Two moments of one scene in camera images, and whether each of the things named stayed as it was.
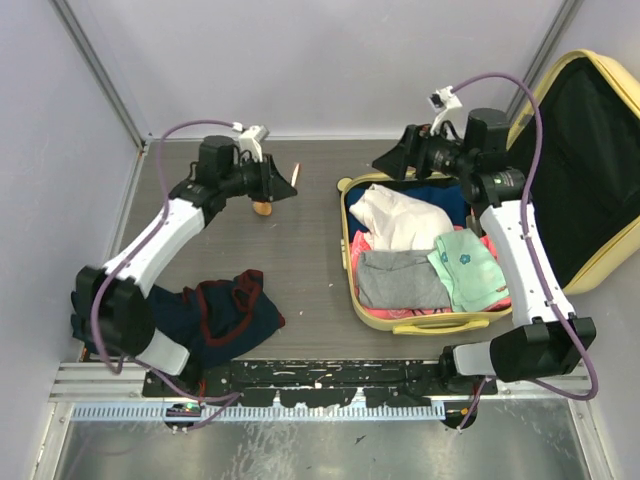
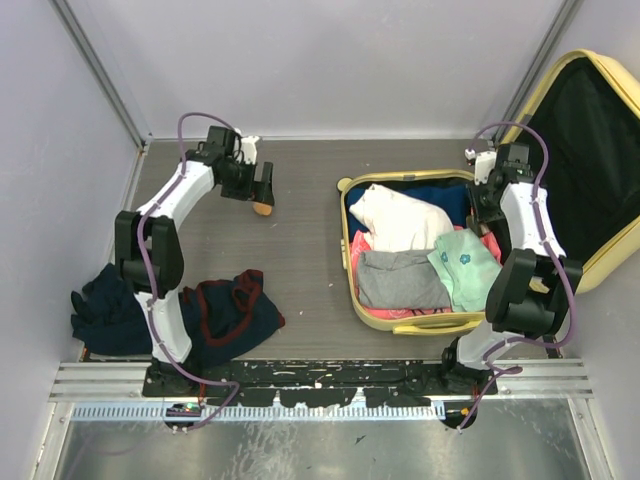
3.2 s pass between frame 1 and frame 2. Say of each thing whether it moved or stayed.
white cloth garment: stayed
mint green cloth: stayed
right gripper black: moved
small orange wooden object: stayed
